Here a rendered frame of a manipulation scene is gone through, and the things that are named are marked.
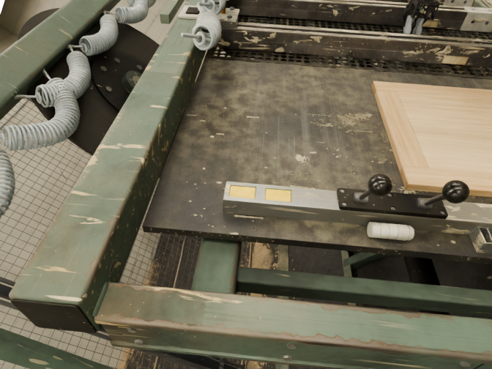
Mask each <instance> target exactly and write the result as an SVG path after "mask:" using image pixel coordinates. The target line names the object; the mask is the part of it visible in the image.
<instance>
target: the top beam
mask: <svg viewBox="0 0 492 369"><path fill-rule="evenodd" d="M196 20H197V19H186V18H178V16H177V17H176V20H175V21H174V23H173V24H172V26H171V28H170V29H169V31H168V33H167V34H166V36H165V38H164V39H163V41H162V42H161V44H160V46H159V48H158V49H157V51H156V52H155V54H154V55H153V57H152V59H151V61H150V62H149V64H148V65H147V67H146V69H145V70H144V72H143V74H142V76H141V77H140V79H139V80H138V82H137V84H136V85H135V87H134V89H133V90H132V92H131V93H130V96H129V97H128V98H127V100H126V102H125V104H124V105H123V107H122V109H121V110H120V112H119V113H118V115H117V117H116V118H115V120H114V121H113V124H112V125H111V127H110V128H109V130H108V132H107V133H106V134H105V137H104V138H103V140H102V141H101V143H100V145H99V146H98V148H97V150H96V152H95V153H94V155H93V156H92V158H91V159H90V161H89V163H88V165H87V166H86V168H85V169H84V171H83V173H82V174H81V176H80V178H79V180H78V181H77V182H76V184H75V186H74V188H73V189H72V191H71V193H70V194H69V196H68V197H67V200H66V201H65V202H64V204H63V206H62V207H61V209H60V210H59V213H58V214H57V216H56V217H55V219H54V221H53V222H52V224H51V226H50V227H49V229H48V230H47V232H46V234H45V235H44V237H43V238H42V241H41V242H40V244H39V245H38V247H37V249H36V250H35V251H34V254H33V255H32V257H31V258H30V260H29V262H28V264H27V265H26V267H25V269H24V270H23V271H22V273H21V275H20V277H19V278H18V280H17V282H16V283H15V285H14V286H13V288H12V290H11V292H10V294H9V297H10V299H11V303H12V304H13V305H14V306H16V308H17V309H19V311H20V312H22V314H23V315H24V316H25V317H27V318H28V319H29V320H30V321H31V322H32V323H33V324H34V325H35V326H36V327H40V328H46V329H60V330H67V331H74V332H88V333H96V332H98V331H100V330H101V329H102V327H103V326H102V324H96V322H95V321H94V316H93V312H94V309H95V306H96V304H97V301H98V299H99V297H100V294H101V292H102V289H103V287H104V285H105V282H106V283H108V282H109V280H110V281H111V282H115V283H119V281H120V279H121V276H122V273H123V271H124V268H125V265H126V263H127V260H128V257H129V255H130V252H131V250H132V247H133V244H134V241H135V238H136V236H137V234H138V230H139V228H140V226H141V223H142V220H143V218H144V215H145V212H146V209H147V207H148V205H149V202H150V199H151V197H152V193H153V191H154V188H155V185H156V184H157V180H158V178H159V175H160V172H161V170H162V167H163V164H164V162H165V159H166V156H167V154H168V151H169V149H170V146H171V143H172V140H173V139H174V135H175V133H176V129H177V127H178V125H179V122H180V119H181V117H182V114H183V111H184V109H185V106H186V104H187V101H188V98H189V96H190V93H191V90H192V88H193V84H194V83H195V79H196V77H197V74H198V71H199V69H200V66H201V63H202V61H203V59H204V55H205V53H206V51H202V50H200V49H199V48H197V47H196V46H195V44H194V42H193V38H190V37H183V36H181V33H186V34H192V33H193V28H194V26H195V25H196Z"/></svg>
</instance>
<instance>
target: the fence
mask: <svg viewBox="0 0 492 369"><path fill-rule="evenodd" d="M231 186H240V187H255V188H256V194H255V199H254V198H237V197H229V193H230V188H231ZM266 189H273V190H290V191H291V202H287V201H271V200H265V192H266ZM442 201H443V200H442ZM443 204H444V206H445V209H446V210H447V214H448V217H447V218H446V219H439V218H431V217H415V216H406V215H391V214H382V213H373V212H358V211H349V210H341V209H339V205H338V194H337V191H333V190H317V189H308V188H299V187H283V186H274V185H265V184H250V183H241V182H226V184H225V192H224V196H223V212H224V213H232V214H241V215H256V216H265V217H280V218H288V219H298V220H313V221H321V222H330V223H345V224H354V225H362V226H367V225H368V223H369V222H377V223H392V224H401V225H407V226H411V227H412V228H413V229H414V230H419V231H435V232H443V233H451V234H467V235H470V233H471V232H472V231H473V230H474V229H475V228H476V227H477V226H480V227H489V228H492V204H477V203H468V202H462V203H459V204H453V203H450V202H449V201H443Z"/></svg>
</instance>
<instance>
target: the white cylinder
mask: <svg viewBox="0 0 492 369"><path fill-rule="evenodd" d="M367 234H368V236H369V237H372V238H380V239H396V240H404V241H406V240H411V239H413V238H414V229H413V228H412V227H411V226H410V225H401V224H392V223H377V222H369V223H368V227H367Z"/></svg>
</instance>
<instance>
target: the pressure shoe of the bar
mask: <svg viewBox="0 0 492 369"><path fill-rule="evenodd" d="M468 58H469V57H465V56H444V58H443V60H442V62H441V63H442V64H461V65H465V64H466V62H467V60H468Z"/></svg>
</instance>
